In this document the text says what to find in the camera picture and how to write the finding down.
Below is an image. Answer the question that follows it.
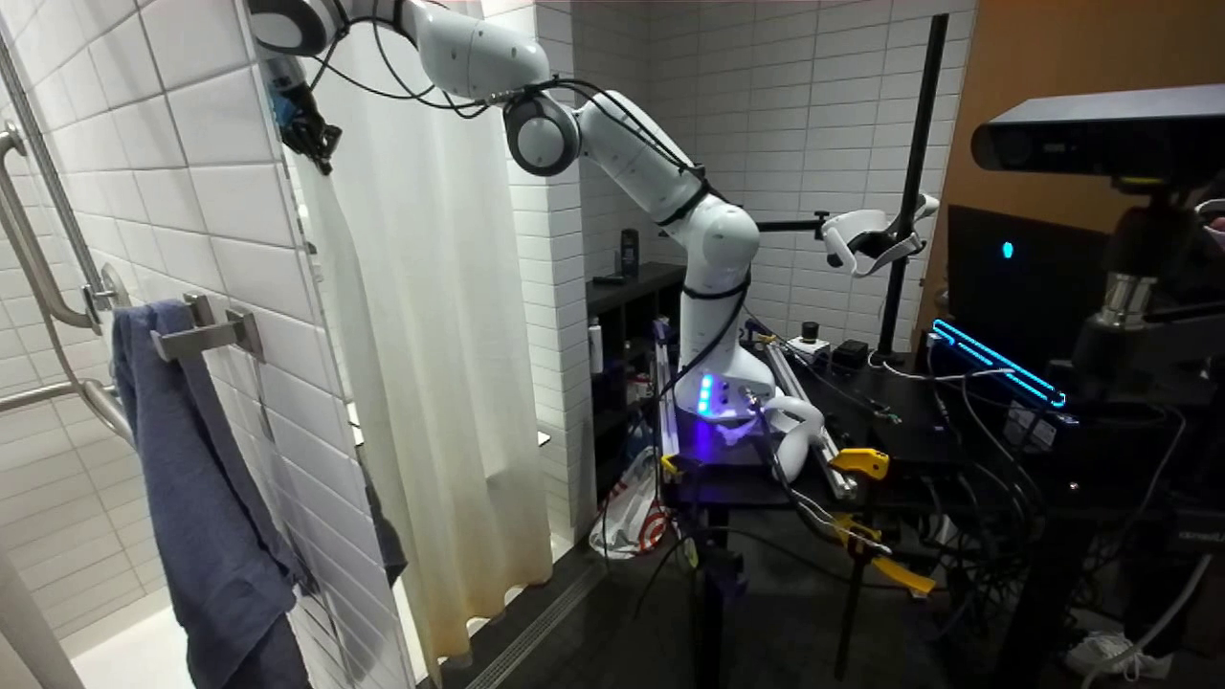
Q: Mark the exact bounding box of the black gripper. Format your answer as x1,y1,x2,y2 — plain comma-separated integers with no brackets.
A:
266,74,343,174

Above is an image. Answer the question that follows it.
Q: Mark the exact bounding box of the white shower curtain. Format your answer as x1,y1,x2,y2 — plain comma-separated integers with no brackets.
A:
293,0,580,671

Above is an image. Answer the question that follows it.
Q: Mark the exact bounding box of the angled metal grab bar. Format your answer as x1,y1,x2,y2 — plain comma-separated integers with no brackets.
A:
0,35,136,442

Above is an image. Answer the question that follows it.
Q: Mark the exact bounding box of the black shelf unit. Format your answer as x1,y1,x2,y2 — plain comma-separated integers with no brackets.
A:
584,259,691,515

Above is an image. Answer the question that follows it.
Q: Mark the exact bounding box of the blue hanging towel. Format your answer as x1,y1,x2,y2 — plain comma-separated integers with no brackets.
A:
112,298,413,689

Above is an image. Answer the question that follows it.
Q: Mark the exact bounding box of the white plastic bag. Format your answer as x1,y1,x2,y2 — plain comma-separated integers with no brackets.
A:
584,442,680,566

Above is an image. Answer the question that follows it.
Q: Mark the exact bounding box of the steel linear floor drain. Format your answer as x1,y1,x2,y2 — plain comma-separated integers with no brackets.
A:
437,548,609,689

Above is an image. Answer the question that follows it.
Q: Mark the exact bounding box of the small dark bottle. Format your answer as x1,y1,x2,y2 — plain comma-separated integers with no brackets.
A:
785,317,838,370

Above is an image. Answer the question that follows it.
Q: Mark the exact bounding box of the black vertical pole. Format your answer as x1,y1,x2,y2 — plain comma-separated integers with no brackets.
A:
872,10,955,366

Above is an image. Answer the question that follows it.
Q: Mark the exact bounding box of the black robot stand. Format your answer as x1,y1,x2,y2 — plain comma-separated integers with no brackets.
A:
663,461,770,689

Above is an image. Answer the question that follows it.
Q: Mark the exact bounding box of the small yellow clamp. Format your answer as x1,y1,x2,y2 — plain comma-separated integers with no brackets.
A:
828,442,894,487

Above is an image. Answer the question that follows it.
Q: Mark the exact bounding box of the black work table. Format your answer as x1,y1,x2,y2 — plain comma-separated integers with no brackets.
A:
761,335,1225,527

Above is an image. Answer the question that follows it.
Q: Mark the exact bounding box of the black monitor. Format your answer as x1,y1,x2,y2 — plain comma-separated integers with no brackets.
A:
946,201,1113,375

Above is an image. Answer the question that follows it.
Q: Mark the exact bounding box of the blue glowing light strip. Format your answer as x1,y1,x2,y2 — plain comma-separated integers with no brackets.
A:
927,317,1075,414

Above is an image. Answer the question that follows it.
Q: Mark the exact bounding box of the metal towel hook bracket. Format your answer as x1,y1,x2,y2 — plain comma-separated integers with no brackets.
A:
150,296,266,370

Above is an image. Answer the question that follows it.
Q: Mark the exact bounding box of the white camera clamp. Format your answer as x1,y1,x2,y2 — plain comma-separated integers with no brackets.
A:
815,186,946,284

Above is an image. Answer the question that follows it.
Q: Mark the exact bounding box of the yellow handled bar clamp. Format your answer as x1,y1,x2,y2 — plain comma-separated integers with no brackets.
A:
828,509,946,604

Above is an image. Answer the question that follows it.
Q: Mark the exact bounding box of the black stereo camera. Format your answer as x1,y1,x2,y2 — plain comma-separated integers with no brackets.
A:
969,79,1225,185

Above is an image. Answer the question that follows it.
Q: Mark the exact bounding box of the black camera stand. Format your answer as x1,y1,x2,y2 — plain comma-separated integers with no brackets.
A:
1069,173,1225,375

